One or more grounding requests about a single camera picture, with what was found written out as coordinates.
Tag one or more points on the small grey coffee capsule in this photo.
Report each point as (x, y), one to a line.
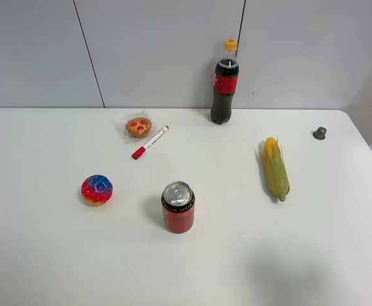
(320, 133)

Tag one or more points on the red soda can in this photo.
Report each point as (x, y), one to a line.
(178, 203)

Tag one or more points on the red white marker pen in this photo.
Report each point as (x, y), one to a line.
(136, 155)

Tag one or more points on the wrapped toy pizza bun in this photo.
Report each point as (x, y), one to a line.
(134, 126)

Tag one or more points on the toy corn cob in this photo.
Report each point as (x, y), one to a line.
(276, 174)

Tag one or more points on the cola bottle yellow cap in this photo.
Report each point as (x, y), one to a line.
(225, 82)

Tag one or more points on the red blue speckled donut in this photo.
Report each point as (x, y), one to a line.
(96, 190)

